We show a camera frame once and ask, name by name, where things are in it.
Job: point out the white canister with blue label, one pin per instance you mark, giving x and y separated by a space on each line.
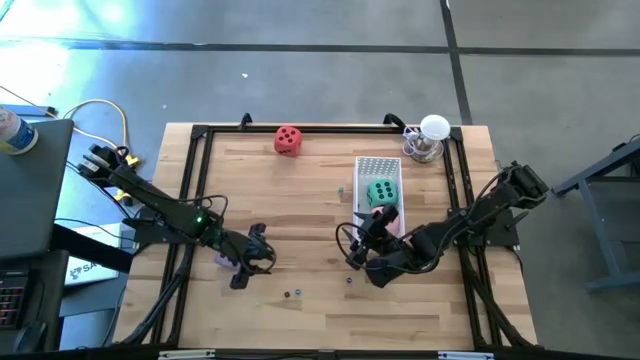
17 135

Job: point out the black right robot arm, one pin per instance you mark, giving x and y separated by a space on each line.
475 220

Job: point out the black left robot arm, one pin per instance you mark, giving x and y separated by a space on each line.
155 202

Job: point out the glass jar with white ball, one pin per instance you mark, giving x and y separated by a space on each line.
434 129

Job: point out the black desk beam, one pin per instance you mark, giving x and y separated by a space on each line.
90 247

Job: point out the white printed box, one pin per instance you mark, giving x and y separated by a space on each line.
92 272

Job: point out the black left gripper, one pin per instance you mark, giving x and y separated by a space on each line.
240 250

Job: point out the backlit keyboard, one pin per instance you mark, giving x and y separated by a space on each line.
12 300

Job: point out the white perforated bin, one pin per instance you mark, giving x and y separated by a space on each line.
380 167

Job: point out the white label strip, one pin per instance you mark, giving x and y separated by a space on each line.
187 354
465 355

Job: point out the large red foam die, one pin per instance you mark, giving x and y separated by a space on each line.
288 141

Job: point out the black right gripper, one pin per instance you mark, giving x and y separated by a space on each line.
395 260

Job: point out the blue-grey metal table frame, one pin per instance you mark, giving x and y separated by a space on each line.
595 220

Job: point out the large teal foam die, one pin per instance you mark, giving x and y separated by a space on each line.
382 192

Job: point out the black aluminium table frame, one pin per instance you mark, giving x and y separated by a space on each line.
325 129

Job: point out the black computer mouse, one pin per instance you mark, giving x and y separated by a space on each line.
30 337

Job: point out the large pink foam die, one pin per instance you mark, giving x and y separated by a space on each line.
396 228

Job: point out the large purple foam die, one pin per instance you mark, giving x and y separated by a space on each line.
223 260

